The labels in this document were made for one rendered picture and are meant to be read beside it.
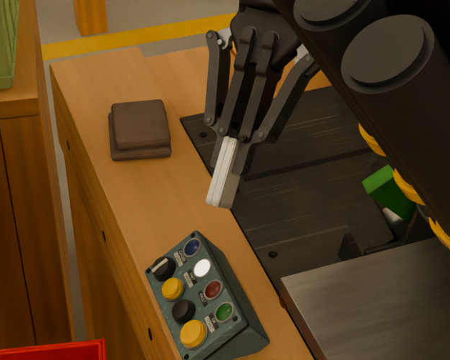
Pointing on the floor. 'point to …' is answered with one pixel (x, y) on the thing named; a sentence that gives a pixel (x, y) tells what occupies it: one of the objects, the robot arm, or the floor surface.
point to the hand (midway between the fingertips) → (227, 172)
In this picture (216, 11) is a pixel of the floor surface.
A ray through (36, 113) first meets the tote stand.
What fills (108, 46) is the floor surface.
